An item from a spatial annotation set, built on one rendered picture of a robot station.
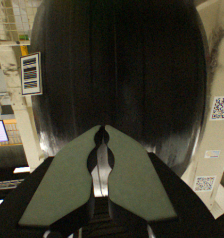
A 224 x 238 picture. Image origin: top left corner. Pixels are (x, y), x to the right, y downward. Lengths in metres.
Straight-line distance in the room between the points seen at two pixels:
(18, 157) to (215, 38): 12.58
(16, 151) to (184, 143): 12.33
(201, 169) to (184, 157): 0.35
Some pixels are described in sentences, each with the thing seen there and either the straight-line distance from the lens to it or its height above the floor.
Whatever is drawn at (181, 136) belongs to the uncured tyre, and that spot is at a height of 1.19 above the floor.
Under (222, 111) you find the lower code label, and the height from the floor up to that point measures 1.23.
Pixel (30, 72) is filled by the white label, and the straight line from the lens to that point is 0.26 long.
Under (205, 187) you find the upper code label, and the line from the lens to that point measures 0.71.
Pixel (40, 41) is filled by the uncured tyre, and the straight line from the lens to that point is 0.27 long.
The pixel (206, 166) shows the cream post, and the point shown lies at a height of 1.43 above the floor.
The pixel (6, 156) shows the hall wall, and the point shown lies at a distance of 12.93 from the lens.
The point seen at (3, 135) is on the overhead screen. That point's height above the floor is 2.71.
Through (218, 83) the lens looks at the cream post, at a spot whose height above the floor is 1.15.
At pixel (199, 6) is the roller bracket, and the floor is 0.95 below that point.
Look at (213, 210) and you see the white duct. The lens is 1.40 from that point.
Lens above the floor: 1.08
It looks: 22 degrees up
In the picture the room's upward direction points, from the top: 178 degrees clockwise
